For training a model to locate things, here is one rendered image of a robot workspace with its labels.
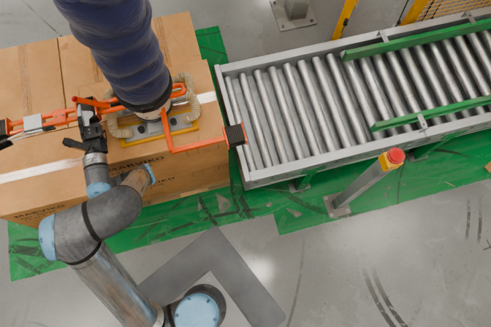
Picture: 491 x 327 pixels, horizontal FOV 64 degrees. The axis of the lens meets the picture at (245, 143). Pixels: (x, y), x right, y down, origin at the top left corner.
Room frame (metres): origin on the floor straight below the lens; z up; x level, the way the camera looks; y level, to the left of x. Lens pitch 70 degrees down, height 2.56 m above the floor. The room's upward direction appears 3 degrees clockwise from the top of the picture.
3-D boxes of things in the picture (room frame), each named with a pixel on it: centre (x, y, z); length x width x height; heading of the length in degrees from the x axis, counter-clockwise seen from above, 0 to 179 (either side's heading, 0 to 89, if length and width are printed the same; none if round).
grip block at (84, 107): (0.64, 0.65, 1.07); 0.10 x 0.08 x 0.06; 19
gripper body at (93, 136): (0.51, 0.60, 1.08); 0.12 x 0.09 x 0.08; 19
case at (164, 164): (0.71, 0.43, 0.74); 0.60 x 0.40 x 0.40; 108
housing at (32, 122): (0.57, 0.85, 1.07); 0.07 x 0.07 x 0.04; 19
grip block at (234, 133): (0.57, 0.04, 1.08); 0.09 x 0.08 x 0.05; 19
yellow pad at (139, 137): (0.63, 0.38, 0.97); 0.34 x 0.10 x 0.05; 109
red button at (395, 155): (0.54, -0.62, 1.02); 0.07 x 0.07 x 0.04
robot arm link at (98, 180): (0.35, 0.55, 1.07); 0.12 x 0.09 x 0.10; 19
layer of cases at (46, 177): (0.92, 0.81, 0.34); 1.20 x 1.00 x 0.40; 108
